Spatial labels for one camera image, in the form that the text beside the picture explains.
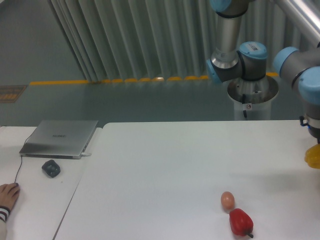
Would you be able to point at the brown egg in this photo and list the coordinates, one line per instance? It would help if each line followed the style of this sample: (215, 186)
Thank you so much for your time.
(227, 200)

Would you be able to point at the silver laptop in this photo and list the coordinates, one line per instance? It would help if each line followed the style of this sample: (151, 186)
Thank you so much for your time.
(59, 139)

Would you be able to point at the striped sleeve forearm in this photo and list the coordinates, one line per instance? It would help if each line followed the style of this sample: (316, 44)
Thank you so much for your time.
(4, 214)

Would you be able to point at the yellow bell pepper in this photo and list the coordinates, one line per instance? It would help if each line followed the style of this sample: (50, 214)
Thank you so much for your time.
(312, 157)

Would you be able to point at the red bell pepper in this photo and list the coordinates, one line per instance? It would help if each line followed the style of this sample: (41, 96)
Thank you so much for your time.
(240, 223)

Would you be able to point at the white usb dongle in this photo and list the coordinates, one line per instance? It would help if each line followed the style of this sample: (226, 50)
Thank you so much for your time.
(85, 154)

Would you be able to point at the person's hand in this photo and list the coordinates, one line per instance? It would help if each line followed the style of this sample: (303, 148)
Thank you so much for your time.
(9, 193)

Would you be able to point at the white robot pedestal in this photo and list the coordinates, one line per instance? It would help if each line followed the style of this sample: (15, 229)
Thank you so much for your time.
(252, 105)

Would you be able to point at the grey pleated curtain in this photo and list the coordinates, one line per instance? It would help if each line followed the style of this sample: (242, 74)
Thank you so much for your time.
(146, 39)

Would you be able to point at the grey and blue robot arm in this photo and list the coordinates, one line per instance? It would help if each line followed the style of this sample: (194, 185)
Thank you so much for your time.
(244, 66)

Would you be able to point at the black small gadget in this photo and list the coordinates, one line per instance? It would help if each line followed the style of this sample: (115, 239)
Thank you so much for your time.
(51, 168)

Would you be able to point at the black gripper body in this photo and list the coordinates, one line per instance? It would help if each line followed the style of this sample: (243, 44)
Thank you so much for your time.
(312, 124)

